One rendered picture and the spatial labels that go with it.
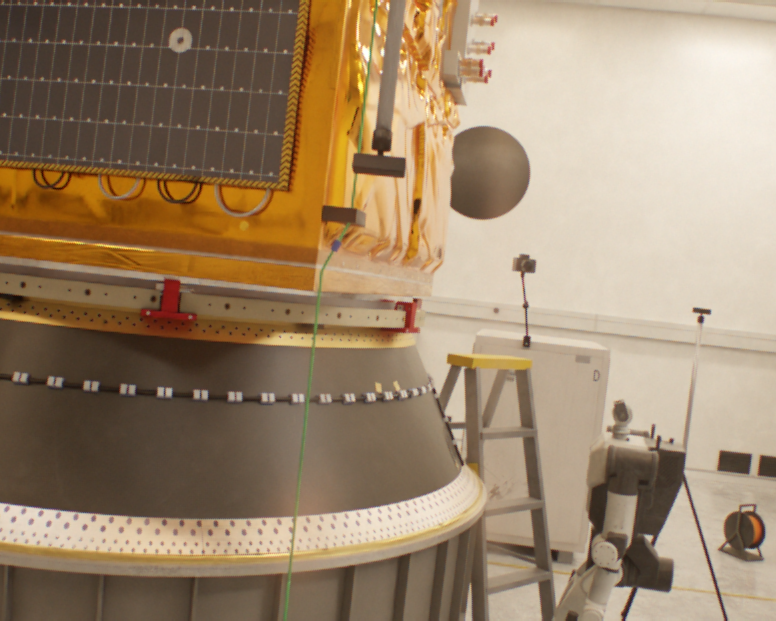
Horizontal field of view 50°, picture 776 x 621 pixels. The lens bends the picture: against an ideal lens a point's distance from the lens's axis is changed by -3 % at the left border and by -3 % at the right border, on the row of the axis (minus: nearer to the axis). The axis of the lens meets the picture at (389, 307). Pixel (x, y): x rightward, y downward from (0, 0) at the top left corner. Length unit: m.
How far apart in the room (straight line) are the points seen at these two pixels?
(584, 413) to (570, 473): 0.42
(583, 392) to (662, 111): 5.01
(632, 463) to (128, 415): 1.47
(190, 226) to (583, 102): 8.60
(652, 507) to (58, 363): 1.83
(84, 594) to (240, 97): 1.07
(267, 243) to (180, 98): 0.34
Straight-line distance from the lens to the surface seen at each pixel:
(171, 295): 1.98
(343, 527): 2.04
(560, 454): 5.97
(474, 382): 3.59
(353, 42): 1.79
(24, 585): 1.95
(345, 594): 2.09
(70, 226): 1.90
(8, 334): 2.10
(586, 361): 5.90
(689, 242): 10.08
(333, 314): 2.16
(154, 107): 1.80
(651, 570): 2.93
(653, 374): 10.03
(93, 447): 1.95
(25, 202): 1.96
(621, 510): 2.68
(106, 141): 1.83
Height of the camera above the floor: 1.78
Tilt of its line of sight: 2 degrees down
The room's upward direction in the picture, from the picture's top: 6 degrees clockwise
